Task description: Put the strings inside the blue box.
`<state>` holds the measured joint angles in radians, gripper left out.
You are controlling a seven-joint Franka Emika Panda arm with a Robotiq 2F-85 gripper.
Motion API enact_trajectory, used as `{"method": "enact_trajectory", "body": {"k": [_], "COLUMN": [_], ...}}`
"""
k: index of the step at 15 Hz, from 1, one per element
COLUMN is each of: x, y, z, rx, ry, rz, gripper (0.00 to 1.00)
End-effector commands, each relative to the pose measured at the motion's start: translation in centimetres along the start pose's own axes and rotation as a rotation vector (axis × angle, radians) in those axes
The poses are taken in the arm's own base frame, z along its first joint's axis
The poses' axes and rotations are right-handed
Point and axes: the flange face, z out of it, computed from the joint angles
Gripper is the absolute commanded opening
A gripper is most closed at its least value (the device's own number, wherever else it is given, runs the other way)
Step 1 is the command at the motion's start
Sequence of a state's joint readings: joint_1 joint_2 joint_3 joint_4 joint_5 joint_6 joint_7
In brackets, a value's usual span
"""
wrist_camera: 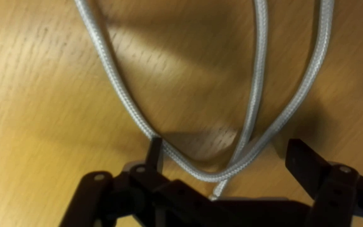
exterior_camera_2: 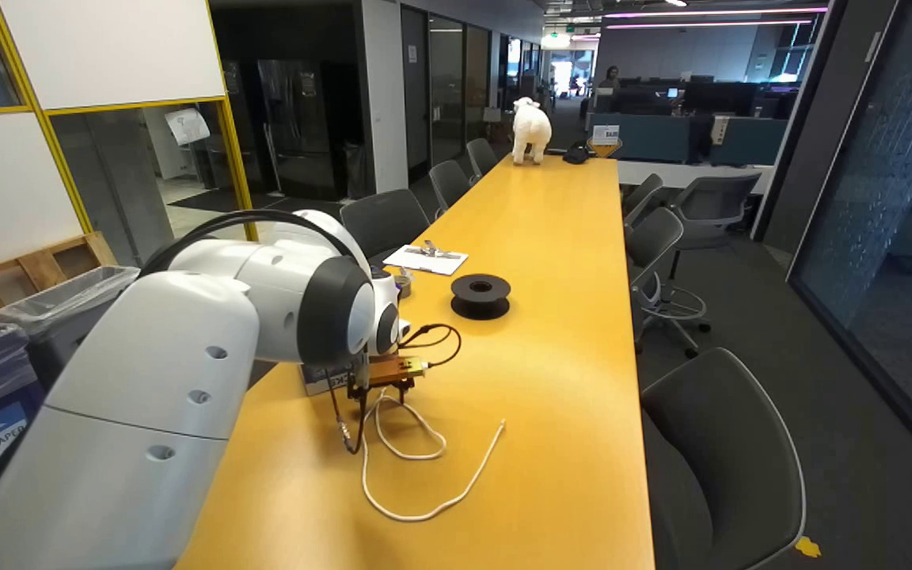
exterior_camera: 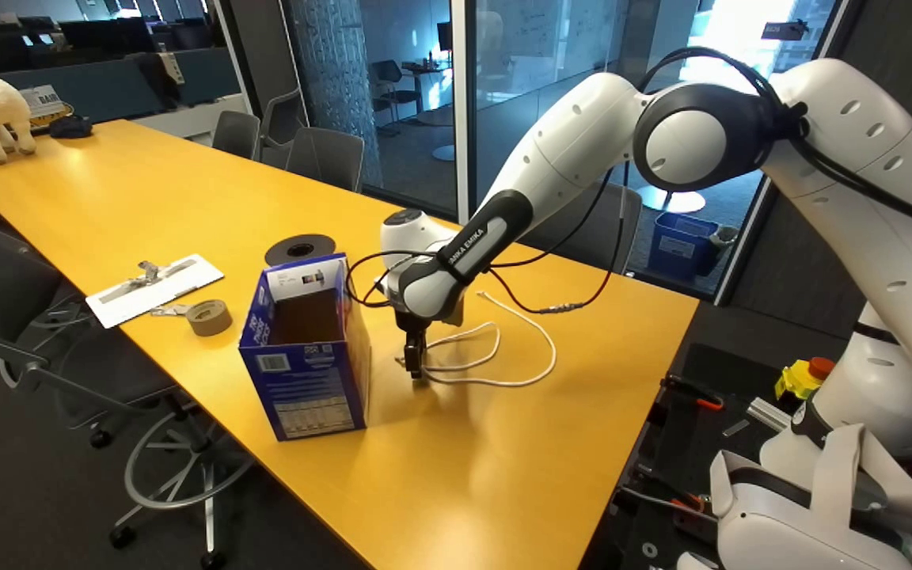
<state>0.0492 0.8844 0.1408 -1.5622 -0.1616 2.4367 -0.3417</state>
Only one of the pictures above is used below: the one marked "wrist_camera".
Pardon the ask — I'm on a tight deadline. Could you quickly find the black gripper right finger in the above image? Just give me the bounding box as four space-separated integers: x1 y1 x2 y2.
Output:
284 137 363 227

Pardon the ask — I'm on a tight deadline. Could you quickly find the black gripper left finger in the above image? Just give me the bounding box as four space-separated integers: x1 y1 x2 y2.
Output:
59 136 179 227

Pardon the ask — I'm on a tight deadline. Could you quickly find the white string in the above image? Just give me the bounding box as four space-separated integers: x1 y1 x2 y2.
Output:
71 0 336 201

